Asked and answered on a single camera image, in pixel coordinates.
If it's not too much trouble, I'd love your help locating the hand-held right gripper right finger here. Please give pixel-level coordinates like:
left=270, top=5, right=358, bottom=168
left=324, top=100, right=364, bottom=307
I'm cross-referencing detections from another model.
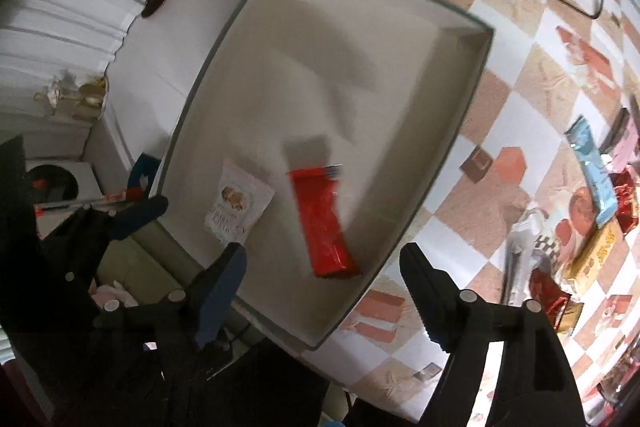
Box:
left=399, top=242, right=587, bottom=427

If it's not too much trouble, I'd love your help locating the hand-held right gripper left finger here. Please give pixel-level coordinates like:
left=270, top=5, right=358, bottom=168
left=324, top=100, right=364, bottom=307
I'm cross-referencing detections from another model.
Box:
left=95, top=242, right=248, bottom=358

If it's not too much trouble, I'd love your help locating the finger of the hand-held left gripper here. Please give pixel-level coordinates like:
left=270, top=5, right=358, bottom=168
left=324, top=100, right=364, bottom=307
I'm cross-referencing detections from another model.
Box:
left=82, top=194, right=169, bottom=242
left=127, top=152, right=162, bottom=198

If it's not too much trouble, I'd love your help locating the white cookie snack packet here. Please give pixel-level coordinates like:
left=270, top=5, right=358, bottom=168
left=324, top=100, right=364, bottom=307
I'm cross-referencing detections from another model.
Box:
left=204, top=159, right=276, bottom=244

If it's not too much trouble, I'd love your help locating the white appliance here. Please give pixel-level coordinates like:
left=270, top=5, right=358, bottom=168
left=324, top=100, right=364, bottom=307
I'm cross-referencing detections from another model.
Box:
left=24, top=159, right=97, bottom=210

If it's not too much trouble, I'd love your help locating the dark red snack packet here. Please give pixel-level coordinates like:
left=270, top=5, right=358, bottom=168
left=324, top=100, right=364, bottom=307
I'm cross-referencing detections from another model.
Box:
left=529, top=267, right=572, bottom=333

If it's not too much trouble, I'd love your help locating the gold snack packet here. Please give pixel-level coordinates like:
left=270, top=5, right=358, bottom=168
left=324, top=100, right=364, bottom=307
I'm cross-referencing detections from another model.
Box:
left=552, top=299, right=586, bottom=338

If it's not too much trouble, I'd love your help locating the yellow snack packet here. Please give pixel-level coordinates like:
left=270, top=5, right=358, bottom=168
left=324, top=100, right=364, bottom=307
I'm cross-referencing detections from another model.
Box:
left=562, top=222, right=626, bottom=293

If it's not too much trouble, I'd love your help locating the white pleated cloth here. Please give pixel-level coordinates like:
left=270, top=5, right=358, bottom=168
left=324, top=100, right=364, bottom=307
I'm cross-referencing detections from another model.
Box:
left=0, top=0, right=153, bottom=118

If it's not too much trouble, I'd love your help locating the checkered printed tablecloth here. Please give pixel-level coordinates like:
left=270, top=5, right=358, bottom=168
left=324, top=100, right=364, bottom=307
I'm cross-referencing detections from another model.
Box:
left=107, top=0, right=640, bottom=427

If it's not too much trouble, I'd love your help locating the light blue snack packet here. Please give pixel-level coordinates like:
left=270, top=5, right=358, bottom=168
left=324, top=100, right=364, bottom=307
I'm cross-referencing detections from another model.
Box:
left=564, top=114, right=618, bottom=228

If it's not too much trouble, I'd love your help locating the shiny red foil packet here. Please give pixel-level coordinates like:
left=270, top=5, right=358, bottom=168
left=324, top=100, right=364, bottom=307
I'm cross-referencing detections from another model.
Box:
left=609, top=169, right=640, bottom=234

